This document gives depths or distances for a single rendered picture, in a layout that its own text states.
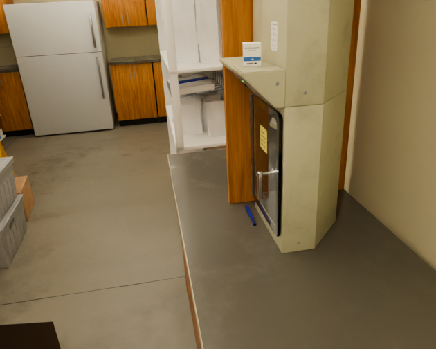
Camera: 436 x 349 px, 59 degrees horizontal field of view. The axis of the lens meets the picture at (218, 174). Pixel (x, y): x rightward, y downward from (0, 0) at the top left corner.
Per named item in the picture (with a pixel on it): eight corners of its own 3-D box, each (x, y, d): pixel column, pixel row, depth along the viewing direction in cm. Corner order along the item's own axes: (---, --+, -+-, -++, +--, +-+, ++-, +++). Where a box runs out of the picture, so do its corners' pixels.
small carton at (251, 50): (260, 63, 112) (260, 41, 109) (261, 65, 107) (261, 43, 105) (243, 64, 112) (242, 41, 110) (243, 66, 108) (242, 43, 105)
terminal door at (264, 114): (254, 196, 149) (253, 92, 133) (279, 239, 121) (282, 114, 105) (252, 196, 149) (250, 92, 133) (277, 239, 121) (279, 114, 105)
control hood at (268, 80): (253, 86, 133) (252, 55, 129) (285, 107, 103) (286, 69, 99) (220, 88, 131) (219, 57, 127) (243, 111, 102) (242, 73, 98)
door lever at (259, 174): (275, 198, 119) (272, 194, 121) (275, 169, 115) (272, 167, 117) (257, 200, 118) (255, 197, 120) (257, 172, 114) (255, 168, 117)
